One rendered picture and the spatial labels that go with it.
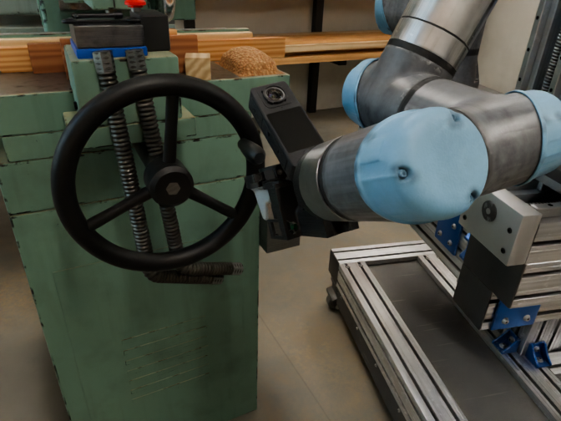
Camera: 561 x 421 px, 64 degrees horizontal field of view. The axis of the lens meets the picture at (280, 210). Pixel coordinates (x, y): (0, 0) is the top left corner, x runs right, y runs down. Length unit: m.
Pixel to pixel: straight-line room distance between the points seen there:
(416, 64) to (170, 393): 0.93
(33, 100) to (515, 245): 0.74
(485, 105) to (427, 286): 1.15
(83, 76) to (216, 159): 0.29
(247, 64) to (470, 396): 0.89
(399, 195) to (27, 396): 1.35
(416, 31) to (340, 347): 1.19
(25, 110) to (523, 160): 0.65
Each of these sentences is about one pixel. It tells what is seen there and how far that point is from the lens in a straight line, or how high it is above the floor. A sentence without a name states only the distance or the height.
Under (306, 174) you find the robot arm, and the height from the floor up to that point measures 0.92.
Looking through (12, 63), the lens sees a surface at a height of 0.92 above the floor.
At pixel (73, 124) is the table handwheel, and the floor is 0.91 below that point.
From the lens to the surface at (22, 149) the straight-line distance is 0.79.
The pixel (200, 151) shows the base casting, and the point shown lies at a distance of 0.83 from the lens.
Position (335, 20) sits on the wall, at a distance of 3.83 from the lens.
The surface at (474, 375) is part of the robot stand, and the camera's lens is 1.26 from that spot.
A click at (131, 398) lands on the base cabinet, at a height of 0.21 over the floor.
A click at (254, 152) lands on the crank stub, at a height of 0.86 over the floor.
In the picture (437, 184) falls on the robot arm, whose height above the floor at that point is 0.96.
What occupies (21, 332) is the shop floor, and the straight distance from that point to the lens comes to 1.72.
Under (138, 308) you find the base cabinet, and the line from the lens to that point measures 0.96.
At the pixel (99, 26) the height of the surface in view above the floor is 1.00.
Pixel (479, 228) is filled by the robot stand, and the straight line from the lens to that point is 0.81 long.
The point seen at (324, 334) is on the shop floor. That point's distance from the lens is 1.55.
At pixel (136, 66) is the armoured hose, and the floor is 0.95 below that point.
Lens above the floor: 1.08
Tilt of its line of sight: 29 degrees down
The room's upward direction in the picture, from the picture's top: 2 degrees clockwise
